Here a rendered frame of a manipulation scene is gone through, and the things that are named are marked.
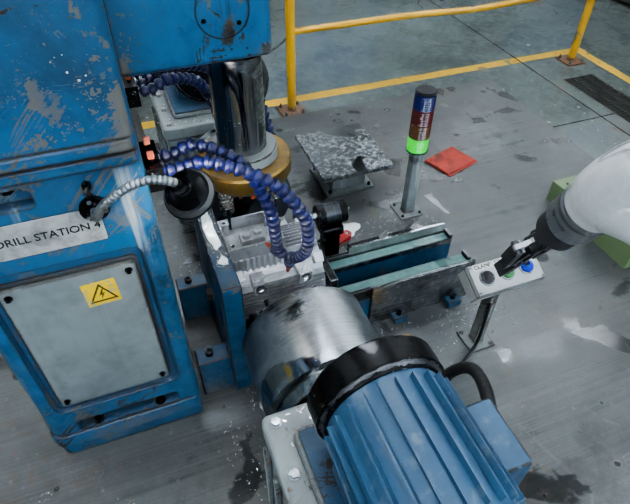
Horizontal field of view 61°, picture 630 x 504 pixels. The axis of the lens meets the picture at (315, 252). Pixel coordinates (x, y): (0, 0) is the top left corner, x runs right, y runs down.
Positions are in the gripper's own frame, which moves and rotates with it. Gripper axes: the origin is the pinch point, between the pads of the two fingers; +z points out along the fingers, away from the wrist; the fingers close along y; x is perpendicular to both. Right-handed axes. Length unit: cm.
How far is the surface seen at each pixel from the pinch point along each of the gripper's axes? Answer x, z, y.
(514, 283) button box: 2.8, 8.2, -5.1
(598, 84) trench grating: -152, 202, -277
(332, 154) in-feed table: -61, 54, 5
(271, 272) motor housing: -15.6, 15.8, 43.3
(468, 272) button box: -2.3, 8.5, 3.9
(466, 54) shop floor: -223, 235, -209
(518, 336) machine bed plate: 12.6, 31.6, -15.5
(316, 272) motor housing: -13.1, 16.1, 33.7
